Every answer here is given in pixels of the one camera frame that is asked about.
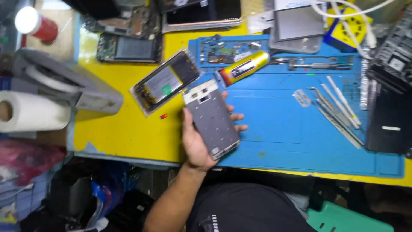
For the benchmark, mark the person's left hand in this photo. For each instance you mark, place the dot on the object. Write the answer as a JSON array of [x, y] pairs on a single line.
[[194, 145]]

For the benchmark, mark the grey phone frame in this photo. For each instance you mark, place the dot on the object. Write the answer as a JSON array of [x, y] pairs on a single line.
[[210, 119]]

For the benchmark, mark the small red plastic piece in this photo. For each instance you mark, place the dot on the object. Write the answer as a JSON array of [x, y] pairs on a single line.
[[163, 116]]

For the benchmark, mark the person's black shirt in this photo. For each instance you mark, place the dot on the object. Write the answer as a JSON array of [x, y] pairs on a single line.
[[244, 209]]

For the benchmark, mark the yellow glue tube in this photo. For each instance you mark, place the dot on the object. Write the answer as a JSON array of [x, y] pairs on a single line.
[[244, 67]]

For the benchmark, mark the blue silicone repair mat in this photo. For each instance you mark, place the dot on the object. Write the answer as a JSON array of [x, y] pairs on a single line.
[[289, 138]]

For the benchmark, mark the heap of small phone parts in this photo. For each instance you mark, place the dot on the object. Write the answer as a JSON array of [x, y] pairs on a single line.
[[222, 51]]

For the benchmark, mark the blue plastic bag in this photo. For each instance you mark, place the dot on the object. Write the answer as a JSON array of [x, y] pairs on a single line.
[[107, 190]]

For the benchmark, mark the opened phone with dark battery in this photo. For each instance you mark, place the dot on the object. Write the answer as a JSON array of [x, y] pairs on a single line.
[[132, 48]]

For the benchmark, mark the razor blade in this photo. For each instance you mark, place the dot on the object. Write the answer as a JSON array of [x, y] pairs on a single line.
[[302, 97]]

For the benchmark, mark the black screen tablet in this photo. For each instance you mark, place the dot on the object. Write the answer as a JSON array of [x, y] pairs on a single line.
[[202, 14]]

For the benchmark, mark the bare phone housing with board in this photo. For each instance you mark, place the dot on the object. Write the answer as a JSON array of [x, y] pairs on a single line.
[[128, 21]]

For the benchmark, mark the metal tweezers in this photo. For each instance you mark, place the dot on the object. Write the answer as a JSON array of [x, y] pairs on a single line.
[[334, 112]]

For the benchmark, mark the clear plastic wrapper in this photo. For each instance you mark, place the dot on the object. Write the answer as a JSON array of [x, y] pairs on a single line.
[[259, 16]]

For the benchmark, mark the flat metal pry tool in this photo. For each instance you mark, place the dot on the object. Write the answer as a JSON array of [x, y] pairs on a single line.
[[338, 125]]

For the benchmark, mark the grey tape dispenser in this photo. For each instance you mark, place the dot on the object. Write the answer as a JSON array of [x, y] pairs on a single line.
[[64, 82]]

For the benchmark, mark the metal screwdriver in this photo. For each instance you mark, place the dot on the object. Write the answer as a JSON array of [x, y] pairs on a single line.
[[318, 65]]

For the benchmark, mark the white plastic spudger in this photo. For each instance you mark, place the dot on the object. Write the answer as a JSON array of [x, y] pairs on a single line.
[[344, 100], [339, 106]]

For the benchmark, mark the silver metal plate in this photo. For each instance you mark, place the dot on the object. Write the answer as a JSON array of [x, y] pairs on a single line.
[[297, 27]]

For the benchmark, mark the white paper towel roll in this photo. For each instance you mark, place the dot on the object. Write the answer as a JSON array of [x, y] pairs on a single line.
[[35, 111]]

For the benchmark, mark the pink cloth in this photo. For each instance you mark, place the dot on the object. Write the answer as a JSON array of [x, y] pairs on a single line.
[[29, 159]]

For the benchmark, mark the green plastic stool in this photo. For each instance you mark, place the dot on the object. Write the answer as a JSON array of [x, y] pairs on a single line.
[[347, 219]]

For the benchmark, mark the yellow and blue box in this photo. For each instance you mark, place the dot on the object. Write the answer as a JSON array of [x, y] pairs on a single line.
[[349, 30]]

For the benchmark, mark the black phone panel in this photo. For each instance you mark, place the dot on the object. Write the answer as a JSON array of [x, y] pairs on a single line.
[[389, 125]]

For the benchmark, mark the red cup with white lid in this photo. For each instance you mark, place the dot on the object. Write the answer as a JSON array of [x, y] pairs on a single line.
[[37, 24]]

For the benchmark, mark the black electronic device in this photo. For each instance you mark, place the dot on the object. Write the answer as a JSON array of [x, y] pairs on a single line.
[[392, 54]]

